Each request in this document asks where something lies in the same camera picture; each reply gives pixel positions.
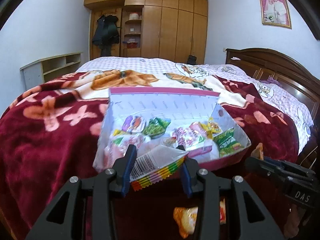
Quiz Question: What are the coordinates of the rainbow edged clear snack bag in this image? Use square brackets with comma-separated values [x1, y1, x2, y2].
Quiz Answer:
[130, 145, 188, 191]

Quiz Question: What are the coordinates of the pink cardboard box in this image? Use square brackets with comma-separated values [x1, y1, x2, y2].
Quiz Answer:
[93, 87, 251, 172]

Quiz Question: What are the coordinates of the red box on shelf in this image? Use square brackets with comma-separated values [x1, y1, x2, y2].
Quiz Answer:
[126, 38, 138, 49]

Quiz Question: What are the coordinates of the framed wedding photo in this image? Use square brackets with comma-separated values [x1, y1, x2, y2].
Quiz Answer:
[259, 0, 292, 29]

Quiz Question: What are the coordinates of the wooden wardrobe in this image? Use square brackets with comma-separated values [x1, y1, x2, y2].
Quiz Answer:
[84, 0, 208, 64]

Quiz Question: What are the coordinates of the black bag by wardrobe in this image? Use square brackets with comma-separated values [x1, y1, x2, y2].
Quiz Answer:
[187, 55, 197, 66]

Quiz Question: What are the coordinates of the wooden headboard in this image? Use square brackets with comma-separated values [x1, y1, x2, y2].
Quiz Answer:
[226, 48, 319, 126]

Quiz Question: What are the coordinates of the yellow jelly cup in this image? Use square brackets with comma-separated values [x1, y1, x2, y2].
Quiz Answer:
[201, 117, 222, 139]

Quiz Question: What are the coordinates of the purple candy tin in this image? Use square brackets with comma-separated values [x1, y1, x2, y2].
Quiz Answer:
[121, 115, 146, 133]

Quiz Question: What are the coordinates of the pink jelly pouch large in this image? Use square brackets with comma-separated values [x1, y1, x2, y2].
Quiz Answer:
[104, 133, 151, 167]

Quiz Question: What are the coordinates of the pink jelly pouch small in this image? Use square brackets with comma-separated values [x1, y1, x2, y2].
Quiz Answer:
[170, 122, 211, 152]

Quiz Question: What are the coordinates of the green pea snack packet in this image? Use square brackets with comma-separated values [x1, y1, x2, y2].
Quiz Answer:
[213, 128, 244, 158]

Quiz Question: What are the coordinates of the yellow small candy packet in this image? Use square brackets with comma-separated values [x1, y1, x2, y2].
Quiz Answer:
[112, 129, 130, 137]

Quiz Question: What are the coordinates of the dark hanging jacket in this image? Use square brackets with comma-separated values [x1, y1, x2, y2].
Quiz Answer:
[92, 15, 120, 57]

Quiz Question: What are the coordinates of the low beige shelf unit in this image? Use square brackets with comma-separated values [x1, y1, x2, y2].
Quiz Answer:
[20, 53, 81, 90]

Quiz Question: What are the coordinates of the orange rice cracker bag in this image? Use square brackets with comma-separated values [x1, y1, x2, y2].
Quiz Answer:
[173, 198, 226, 239]

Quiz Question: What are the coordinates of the person's right hand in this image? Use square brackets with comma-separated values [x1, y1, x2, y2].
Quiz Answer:
[284, 204, 305, 239]

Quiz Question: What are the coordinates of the red floral blanket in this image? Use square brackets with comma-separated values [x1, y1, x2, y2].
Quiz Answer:
[1, 70, 299, 239]

